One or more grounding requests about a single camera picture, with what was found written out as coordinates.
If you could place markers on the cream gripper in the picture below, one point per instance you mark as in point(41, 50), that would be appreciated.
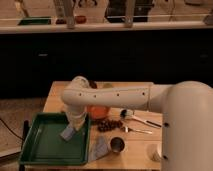
point(77, 123)

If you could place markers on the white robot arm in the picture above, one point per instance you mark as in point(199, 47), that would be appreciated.
point(186, 109)

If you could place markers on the green plastic tray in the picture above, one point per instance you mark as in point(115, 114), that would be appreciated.
point(44, 145)

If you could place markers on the background green tray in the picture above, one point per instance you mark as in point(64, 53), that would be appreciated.
point(34, 21)

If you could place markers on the orange terracotta bowl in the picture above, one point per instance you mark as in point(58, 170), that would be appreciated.
point(98, 112)

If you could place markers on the bunch of dark grapes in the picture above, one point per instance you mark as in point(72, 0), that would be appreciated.
point(108, 125)

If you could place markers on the blue grey cloth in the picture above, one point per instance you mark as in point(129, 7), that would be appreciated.
point(99, 149)

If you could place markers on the dark brown bowl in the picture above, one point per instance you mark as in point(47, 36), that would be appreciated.
point(93, 84)

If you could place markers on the light green cup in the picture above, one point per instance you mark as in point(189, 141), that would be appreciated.
point(107, 85)

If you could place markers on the small metal cup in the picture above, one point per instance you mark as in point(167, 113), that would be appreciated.
point(117, 144)

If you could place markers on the wooden table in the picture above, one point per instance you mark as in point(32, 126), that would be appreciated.
point(133, 157)

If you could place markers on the silver fork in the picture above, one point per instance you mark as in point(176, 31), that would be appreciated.
point(128, 129)

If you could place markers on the white paper cup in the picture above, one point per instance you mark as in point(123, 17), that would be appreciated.
point(156, 152)

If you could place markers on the background red bowl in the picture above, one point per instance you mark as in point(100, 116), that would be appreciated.
point(80, 19)

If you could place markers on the black handled spatula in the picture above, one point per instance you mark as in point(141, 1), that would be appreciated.
point(129, 114)

